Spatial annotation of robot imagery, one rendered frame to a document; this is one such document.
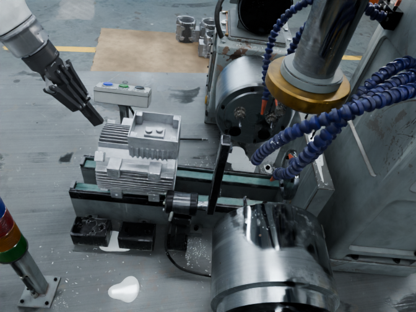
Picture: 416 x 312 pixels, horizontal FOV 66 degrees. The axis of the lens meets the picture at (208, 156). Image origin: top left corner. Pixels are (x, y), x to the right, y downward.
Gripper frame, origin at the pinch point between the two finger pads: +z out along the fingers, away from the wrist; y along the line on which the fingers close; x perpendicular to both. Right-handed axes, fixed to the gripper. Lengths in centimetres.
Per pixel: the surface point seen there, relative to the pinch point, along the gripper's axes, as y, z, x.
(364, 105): -30, -4, -60
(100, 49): 199, 52, 100
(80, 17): 286, 42, 148
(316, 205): -21, 31, -50
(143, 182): -14.9, 15.2, -10.1
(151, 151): -11.2, 8.9, -15.3
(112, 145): -9.7, 4.7, -6.3
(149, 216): -13.1, 32.1, -1.5
